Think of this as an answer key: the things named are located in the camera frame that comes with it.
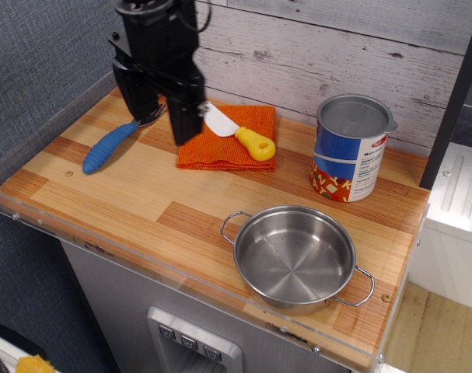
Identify blue handled metal fork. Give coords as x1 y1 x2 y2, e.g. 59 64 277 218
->
82 103 166 175

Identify black cable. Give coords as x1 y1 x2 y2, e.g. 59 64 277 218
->
177 0 213 34

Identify yellow black object corner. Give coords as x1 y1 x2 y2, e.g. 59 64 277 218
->
0 355 57 373

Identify blue labelled can with lid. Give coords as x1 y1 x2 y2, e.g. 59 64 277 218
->
310 94 397 203

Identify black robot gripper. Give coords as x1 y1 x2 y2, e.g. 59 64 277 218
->
110 3 205 146

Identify yellow handled toy knife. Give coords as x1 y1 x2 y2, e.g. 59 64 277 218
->
198 101 277 162

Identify stainless steel pot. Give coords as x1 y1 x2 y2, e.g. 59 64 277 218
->
220 205 376 315

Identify white ribbed box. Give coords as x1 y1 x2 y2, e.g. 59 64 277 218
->
408 143 472 308

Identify dark vertical post right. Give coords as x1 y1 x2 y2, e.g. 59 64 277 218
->
419 0 472 190

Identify orange folded towel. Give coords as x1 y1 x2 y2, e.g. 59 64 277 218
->
177 106 276 171

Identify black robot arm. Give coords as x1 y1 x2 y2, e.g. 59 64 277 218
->
109 1 205 145

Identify grey toy fridge cabinet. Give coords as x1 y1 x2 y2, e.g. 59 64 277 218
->
62 242 347 372

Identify clear acrylic table guard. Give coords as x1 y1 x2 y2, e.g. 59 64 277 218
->
0 75 428 372

